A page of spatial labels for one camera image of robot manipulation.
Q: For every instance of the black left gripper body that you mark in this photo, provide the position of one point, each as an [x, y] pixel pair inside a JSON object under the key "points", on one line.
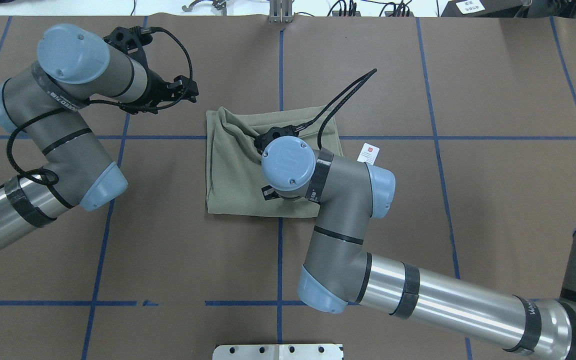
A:
{"points": [[155, 84]]}

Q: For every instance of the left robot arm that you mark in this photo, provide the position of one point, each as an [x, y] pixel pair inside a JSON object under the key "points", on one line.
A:
{"points": [[59, 162]]}

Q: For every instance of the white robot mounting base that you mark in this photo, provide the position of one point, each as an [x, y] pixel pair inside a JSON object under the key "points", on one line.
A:
{"points": [[303, 351]]}

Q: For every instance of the white paper hang tag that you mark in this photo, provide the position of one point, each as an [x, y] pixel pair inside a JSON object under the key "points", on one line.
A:
{"points": [[368, 154]]}

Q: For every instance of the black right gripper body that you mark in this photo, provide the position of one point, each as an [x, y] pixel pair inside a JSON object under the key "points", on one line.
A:
{"points": [[267, 191]]}

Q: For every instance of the aluminium frame post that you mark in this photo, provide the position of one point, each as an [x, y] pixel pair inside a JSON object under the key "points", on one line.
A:
{"points": [[281, 11]]}

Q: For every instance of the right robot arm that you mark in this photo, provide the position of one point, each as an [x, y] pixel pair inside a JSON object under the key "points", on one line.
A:
{"points": [[475, 235]]}

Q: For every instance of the olive green long-sleeve shirt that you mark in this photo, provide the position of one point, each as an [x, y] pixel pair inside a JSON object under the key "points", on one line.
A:
{"points": [[234, 178]]}

